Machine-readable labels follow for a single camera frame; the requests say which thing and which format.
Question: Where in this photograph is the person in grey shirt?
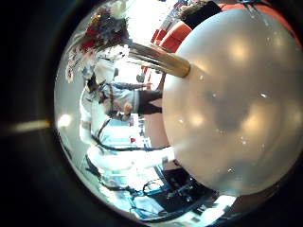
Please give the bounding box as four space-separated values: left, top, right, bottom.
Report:
108 80 164 123

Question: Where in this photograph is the orange sofa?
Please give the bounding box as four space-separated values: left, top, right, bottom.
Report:
151 3 301 55

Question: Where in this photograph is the black equipment stand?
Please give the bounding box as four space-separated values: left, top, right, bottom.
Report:
155 166 220 216

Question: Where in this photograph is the blue cable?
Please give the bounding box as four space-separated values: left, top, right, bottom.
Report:
127 179 173 220

